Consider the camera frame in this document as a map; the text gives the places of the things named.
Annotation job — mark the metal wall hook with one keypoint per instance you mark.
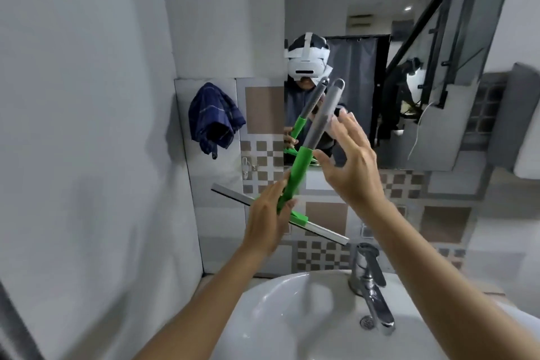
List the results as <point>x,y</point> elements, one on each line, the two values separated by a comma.
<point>247,165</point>

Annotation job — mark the grey wall-mounted unit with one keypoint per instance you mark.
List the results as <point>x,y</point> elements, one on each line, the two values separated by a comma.
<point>512,119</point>

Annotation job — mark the metal sink drain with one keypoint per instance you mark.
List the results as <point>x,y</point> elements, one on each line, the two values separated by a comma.
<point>367,322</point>

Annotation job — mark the person's right thumb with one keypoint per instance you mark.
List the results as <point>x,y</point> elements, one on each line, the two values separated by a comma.
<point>324,161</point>

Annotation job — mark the green and grey window squeegee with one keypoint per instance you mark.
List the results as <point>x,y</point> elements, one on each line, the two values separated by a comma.
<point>302,160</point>

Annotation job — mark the person's left forearm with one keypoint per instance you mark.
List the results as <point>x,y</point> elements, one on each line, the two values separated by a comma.
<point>202,313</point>

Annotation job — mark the person's right hand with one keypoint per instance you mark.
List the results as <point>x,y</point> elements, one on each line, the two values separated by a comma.
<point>358,170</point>

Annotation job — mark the person's left hand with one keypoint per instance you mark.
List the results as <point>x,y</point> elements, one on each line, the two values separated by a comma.
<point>263,229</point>

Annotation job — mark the person's right forearm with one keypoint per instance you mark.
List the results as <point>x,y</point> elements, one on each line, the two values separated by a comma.
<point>434,279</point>

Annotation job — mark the wall mirror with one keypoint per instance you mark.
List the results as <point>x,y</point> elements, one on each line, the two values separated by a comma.
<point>422,35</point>

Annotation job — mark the person's left thumb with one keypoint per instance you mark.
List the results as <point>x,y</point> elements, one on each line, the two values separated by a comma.
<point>289,212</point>

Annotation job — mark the blue checked cloth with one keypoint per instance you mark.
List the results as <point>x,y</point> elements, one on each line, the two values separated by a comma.
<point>213,115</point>

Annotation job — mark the chrome sink faucet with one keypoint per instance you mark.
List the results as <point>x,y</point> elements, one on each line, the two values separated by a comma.
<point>368,271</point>

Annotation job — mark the white ceramic sink basin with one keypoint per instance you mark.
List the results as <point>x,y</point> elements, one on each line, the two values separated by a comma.
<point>303,321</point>

